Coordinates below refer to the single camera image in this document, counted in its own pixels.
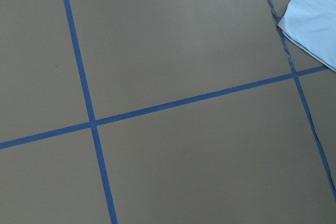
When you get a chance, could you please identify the light blue t-shirt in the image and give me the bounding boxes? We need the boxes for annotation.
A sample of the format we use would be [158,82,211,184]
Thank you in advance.
[278,0,335,71]

